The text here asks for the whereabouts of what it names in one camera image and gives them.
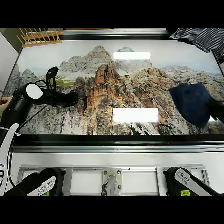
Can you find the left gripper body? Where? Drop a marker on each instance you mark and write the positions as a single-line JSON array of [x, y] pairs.
[[65, 99]]

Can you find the silver frame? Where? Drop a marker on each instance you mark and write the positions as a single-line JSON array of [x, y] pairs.
[[111, 181]]

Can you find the dark blue garment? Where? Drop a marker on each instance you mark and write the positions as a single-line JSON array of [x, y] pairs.
[[193, 101]]

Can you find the striped shirt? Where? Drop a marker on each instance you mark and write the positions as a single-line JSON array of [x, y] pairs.
[[203, 38]]

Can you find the brown wooden rack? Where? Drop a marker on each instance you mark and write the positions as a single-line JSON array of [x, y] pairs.
[[41, 36]]

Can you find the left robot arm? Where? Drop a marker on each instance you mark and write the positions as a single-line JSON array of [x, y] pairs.
[[16, 106]]

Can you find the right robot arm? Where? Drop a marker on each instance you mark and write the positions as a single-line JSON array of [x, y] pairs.
[[186, 183]]

